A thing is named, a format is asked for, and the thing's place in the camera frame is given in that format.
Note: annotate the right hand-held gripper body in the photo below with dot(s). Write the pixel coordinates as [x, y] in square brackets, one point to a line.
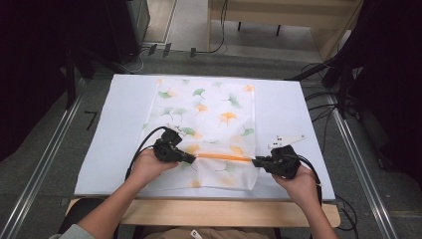
[282, 159]

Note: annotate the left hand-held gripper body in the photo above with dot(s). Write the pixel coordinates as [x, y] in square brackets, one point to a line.
[167, 149]

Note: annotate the white leaf-print pillowcase with orange zipper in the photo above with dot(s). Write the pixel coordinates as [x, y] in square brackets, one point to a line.
[212, 109]

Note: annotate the person's left hand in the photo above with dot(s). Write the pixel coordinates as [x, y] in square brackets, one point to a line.
[147, 167]

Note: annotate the person's right hand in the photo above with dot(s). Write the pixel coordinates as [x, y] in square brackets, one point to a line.
[300, 187]

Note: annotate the white table sheet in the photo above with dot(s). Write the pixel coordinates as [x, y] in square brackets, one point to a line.
[285, 106]

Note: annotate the wooden table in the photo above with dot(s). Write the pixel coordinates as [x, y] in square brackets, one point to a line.
[215, 212]

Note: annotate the black curtain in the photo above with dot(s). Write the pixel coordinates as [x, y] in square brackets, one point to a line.
[391, 83]

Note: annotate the light wooden bench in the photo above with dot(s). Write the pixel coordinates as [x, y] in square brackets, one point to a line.
[282, 13]

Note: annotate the aluminium floor rail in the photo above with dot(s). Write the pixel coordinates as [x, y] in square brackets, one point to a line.
[43, 156]
[361, 166]

